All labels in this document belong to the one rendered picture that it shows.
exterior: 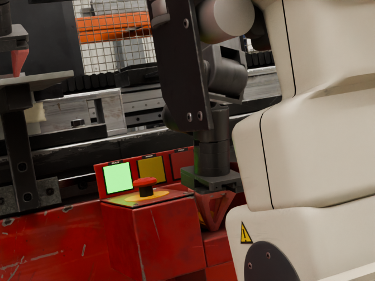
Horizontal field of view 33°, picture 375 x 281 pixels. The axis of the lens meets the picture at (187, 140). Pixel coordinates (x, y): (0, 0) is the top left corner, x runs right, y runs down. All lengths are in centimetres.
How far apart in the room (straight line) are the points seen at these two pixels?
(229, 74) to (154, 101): 70
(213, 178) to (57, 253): 37
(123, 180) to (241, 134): 52
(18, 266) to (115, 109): 38
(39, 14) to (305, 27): 139
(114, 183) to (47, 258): 21
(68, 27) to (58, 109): 62
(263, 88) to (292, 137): 97
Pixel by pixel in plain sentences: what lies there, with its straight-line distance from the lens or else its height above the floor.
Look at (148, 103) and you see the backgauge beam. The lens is 165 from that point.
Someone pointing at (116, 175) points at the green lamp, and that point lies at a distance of 109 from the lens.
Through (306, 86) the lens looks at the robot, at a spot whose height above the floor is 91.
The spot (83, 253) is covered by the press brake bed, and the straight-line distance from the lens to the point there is 122.
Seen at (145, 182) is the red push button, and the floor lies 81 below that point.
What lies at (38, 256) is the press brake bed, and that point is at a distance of 120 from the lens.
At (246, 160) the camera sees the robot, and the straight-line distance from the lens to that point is 60.
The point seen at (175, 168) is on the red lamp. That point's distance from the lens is 113.
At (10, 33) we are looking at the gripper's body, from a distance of 117.
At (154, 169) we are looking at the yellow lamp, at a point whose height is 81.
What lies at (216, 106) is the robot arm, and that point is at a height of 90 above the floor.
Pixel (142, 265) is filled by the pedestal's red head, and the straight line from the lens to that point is 96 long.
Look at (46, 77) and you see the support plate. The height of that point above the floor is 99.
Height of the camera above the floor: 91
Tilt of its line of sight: 3 degrees down
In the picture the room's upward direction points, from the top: 9 degrees counter-clockwise
